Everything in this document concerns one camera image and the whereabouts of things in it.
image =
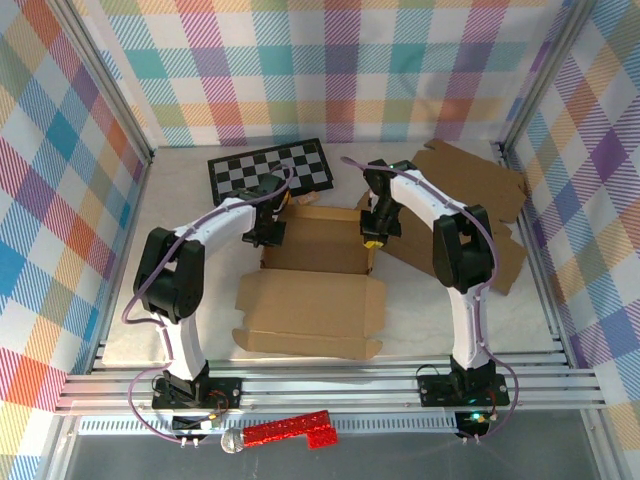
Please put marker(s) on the aluminium frame post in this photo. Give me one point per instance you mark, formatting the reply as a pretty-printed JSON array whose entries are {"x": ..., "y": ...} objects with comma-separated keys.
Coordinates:
[
  {"x": 544, "y": 75},
  {"x": 111, "y": 80}
]

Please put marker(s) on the small controller board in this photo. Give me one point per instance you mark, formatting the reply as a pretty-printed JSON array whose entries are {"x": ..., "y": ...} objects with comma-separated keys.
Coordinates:
[
  {"x": 210, "y": 424},
  {"x": 472, "y": 417}
]

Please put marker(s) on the silver glitter ball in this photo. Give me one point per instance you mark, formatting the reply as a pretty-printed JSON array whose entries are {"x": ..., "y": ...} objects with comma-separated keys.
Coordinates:
[{"x": 233, "y": 441}]

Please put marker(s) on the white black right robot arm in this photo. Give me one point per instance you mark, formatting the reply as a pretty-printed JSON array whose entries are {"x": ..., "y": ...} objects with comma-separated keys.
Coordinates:
[{"x": 420, "y": 200}]

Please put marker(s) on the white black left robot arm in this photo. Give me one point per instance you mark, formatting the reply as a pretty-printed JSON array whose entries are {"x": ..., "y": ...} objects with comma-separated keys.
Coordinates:
[{"x": 225, "y": 225}]

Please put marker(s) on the small printed wooden block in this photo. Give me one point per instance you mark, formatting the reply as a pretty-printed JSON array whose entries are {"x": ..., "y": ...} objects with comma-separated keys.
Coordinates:
[{"x": 306, "y": 200}]

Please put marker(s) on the aluminium front frame rail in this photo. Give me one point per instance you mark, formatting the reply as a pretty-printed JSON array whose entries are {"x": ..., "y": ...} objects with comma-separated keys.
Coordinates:
[{"x": 325, "y": 385}]

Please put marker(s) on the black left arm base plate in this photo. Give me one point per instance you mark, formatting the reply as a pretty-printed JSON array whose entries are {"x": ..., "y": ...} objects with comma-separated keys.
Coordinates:
[{"x": 227, "y": 395}]

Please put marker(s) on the black grey checkerboard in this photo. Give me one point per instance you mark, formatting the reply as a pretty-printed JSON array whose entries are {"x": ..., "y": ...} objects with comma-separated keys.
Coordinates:
[{"x": 300, "y": 160}]

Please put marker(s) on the red glitter block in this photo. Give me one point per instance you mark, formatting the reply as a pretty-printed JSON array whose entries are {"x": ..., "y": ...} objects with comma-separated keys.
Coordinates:
[{"x": 280, "y": 431}]

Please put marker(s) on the brown cardboard mailer box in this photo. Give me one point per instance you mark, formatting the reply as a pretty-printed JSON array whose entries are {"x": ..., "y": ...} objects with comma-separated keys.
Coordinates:
[
  {"x": 500, "y": 190},
  {"x": 310, "y": 300}
]

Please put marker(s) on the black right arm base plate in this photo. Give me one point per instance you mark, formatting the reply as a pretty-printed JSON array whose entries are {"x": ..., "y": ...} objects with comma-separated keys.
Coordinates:
[{"x": 432, "y": 392}]

